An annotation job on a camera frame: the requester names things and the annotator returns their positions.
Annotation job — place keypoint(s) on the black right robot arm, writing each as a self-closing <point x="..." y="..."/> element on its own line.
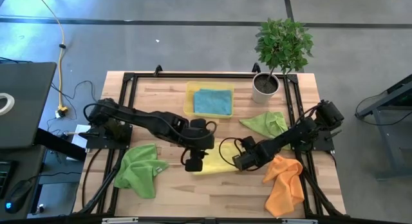
<point x="299" y="130"/>

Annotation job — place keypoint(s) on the black side desk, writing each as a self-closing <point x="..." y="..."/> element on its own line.
<point x="29" y="166"/>

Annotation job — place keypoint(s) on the black metal side table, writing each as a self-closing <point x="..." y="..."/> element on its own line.
<point x="391" y="100"/>

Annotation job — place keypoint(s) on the black computer mouse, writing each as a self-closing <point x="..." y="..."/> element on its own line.
<point x="17" y="195"/>

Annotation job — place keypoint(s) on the yellow translucent plastic bin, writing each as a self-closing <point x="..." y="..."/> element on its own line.
<point x="209" y="85"/>

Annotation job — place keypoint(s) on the white tape roll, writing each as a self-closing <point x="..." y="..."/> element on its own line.
<point x="12" y="103"/>

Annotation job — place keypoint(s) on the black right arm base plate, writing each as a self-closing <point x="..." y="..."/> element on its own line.
<point x="323" y="143"/>

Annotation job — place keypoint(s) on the blue microfiber towel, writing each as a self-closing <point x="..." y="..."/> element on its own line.
<point x="212" y="101"/>

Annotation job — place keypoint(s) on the green plant in white pot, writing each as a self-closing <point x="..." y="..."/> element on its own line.
<point x="283" y="43"/>

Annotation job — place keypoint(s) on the white flat box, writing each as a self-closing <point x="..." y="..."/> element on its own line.
<point x="77" y="143"/>

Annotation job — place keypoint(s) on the black aluminium table frame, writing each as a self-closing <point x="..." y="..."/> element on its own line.
<point x="180" y="75"/>

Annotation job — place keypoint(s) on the yellow microfiber towel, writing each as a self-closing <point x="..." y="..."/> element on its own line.
<point x="214" y="163"/>

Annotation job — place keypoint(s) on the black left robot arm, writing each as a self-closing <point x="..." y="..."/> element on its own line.
<point x="151" y="119"/>

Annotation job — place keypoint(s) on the orange microfiber towel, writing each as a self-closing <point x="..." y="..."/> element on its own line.
<point x="284" y="188"/>

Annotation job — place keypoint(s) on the lime green microfiber towel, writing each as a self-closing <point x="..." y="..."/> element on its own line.
<point x="267" y="124"/>

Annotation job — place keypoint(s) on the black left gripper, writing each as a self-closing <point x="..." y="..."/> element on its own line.
<point x="194" y="164"/>

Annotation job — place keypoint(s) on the grass green microfiber towel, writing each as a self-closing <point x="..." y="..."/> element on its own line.
<point x="138" y="172"/>

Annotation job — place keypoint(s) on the white metal bracket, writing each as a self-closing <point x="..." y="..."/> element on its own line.
<point x="299" y="221"/>
<point x="119" y="220"/>

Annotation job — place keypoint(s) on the black keyboard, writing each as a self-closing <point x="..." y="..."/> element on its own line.
<point x="4" y="179"/>

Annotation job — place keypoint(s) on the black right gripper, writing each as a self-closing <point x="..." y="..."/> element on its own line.
<point x="243" y="161"/>

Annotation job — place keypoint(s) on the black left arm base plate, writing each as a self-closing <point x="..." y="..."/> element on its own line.
<point x="96" y="142"/>

